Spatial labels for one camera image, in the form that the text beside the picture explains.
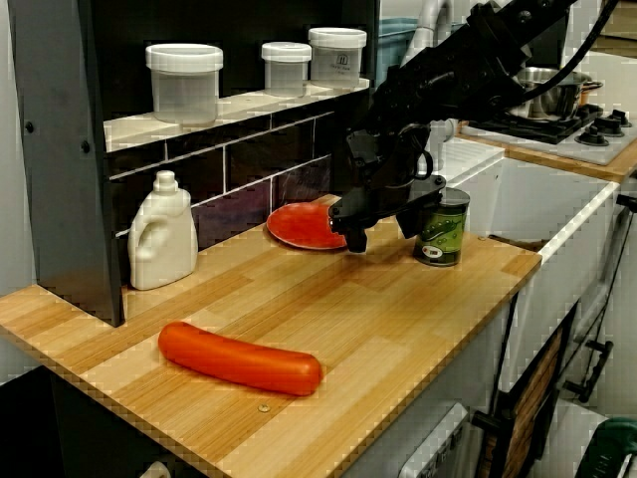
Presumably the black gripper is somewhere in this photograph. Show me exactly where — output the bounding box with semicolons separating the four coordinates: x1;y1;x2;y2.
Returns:
326;122;448;254

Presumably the green packet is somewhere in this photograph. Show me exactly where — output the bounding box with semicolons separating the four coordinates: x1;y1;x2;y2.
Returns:
411;187;472;268

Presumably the red round plate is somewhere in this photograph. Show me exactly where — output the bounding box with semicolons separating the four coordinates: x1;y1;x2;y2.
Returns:
266;194;349;252

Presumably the black burner grate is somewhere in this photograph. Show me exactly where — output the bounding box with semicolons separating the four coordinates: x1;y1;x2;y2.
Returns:
475;105;606;146

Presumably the medium clear plastic jar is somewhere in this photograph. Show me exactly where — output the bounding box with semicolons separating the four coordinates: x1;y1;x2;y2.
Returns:
308;27;368;84

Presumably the small clear plastic jar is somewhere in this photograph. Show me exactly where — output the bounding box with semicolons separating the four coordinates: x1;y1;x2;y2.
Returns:
261;41;314;99

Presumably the teal plastic bin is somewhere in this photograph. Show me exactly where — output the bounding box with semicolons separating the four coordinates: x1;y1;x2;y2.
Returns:
377;17;419;69

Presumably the red cylindrical cup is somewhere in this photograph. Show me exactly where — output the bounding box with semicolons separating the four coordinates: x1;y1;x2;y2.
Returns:
157;321;323;397

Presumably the white toy stove top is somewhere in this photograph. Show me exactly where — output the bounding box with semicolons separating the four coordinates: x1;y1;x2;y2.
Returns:
457;102;636;166

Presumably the white toy faucet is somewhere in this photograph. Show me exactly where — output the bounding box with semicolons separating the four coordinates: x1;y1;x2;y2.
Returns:
405;0;459;173

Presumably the steel cooking pot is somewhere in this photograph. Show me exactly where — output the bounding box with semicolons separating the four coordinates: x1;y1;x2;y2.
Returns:
515;67;604;120

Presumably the wood-look oven door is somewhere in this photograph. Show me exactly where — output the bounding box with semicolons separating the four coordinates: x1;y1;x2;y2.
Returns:
470;301;581;478

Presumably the white detergent bottle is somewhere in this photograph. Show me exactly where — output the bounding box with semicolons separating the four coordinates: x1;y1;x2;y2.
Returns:
127;169;199;292

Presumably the grey stove knob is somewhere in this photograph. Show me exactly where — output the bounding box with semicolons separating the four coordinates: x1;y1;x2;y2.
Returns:
595;110;627;136
574;124;611;148

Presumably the large clear plastic jar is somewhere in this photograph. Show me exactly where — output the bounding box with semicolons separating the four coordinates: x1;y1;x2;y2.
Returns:
144;43;224;125

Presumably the black kitchen shelf unit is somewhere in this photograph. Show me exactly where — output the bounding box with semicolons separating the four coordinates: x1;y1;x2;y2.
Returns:
9;0;382;329

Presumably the black oven door handle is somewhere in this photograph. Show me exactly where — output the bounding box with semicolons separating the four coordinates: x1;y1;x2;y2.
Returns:
564;340;614;403

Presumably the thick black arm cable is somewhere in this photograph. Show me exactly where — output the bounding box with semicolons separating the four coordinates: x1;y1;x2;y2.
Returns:
497;0;623;106

